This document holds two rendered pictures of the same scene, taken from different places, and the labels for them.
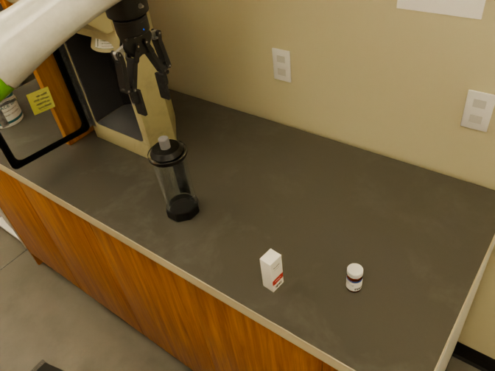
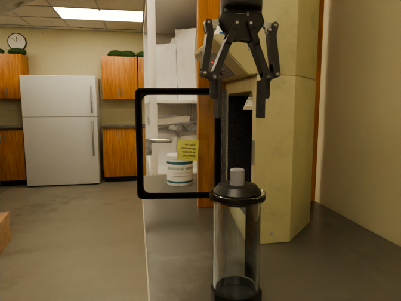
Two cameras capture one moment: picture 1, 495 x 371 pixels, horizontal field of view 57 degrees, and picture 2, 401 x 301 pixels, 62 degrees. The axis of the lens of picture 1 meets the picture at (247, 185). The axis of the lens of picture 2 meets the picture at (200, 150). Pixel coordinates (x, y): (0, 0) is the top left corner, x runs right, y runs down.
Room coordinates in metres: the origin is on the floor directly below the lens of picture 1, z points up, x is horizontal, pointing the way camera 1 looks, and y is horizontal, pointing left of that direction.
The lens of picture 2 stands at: (0.46, -0.12, 1.33)
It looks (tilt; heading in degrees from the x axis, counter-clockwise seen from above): 8 degrees down; 37
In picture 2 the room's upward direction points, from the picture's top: straight up
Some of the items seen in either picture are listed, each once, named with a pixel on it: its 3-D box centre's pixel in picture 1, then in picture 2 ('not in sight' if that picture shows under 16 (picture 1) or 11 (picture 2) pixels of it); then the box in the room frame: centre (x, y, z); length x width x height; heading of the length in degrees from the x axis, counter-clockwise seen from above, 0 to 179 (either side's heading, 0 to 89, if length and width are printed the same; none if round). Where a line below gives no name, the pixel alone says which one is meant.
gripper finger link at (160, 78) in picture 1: (163, 86); (260, 99); (1.03, 0.17, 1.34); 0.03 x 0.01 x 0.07; 48
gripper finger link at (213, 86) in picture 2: (130, 96); (208, 84); (0.96, 0.24, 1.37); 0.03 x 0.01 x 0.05; 138
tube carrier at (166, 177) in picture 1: (175, 180); (236, 244); (1.00, 0.20, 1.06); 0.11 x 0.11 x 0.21
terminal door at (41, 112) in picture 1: (29, 100); (178, 144); (1.36, 0.66, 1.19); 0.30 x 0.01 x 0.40; 131
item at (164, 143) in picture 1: (166, 148); (237, 186); (1.00, 0.20, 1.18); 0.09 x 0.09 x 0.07
